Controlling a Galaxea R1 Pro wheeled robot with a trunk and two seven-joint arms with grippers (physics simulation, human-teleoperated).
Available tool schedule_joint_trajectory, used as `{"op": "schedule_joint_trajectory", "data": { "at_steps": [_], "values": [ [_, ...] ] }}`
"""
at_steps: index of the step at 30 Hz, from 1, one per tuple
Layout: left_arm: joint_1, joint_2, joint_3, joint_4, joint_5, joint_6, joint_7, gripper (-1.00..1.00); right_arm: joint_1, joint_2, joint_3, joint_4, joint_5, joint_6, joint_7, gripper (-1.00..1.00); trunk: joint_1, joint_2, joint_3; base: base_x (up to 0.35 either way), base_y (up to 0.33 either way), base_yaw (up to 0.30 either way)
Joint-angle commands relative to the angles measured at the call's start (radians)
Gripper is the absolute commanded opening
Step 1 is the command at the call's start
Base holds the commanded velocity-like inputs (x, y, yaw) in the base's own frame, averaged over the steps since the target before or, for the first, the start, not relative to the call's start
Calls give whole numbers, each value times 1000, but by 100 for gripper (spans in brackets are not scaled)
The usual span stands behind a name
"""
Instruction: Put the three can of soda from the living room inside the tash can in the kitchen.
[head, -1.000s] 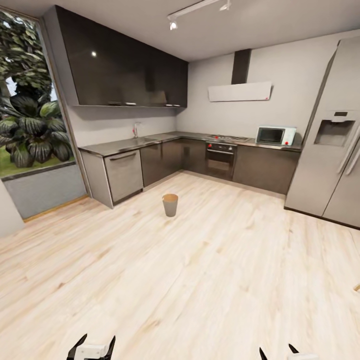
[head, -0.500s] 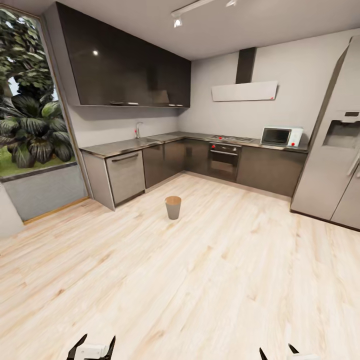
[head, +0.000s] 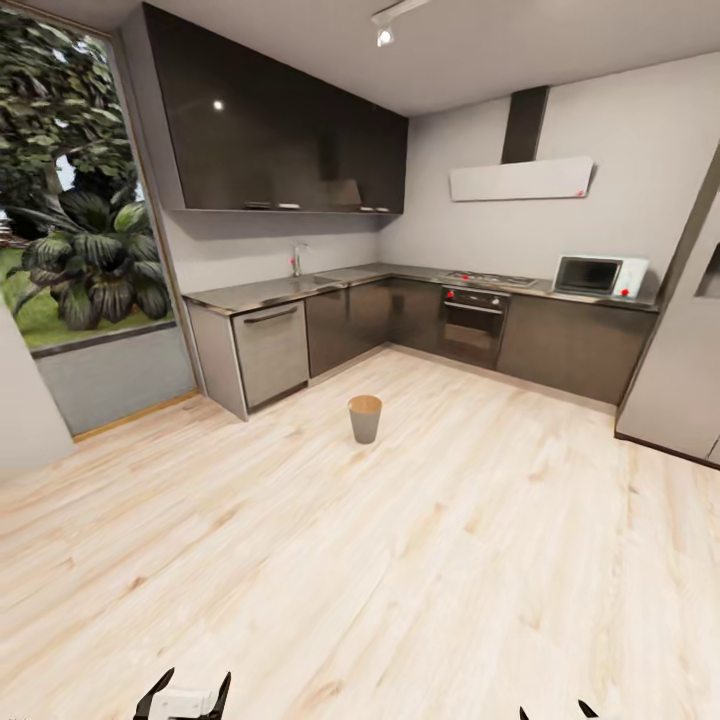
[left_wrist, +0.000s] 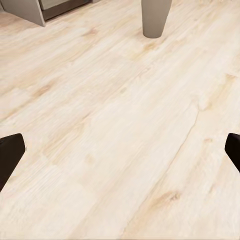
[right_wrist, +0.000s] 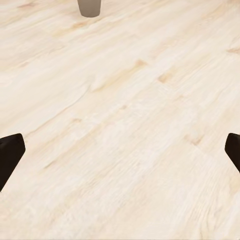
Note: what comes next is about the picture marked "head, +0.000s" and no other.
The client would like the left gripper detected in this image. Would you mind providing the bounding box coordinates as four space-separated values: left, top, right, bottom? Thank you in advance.
133 667 231 720

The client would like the trash can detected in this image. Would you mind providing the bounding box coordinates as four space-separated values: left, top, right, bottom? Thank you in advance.
349 395 383 445

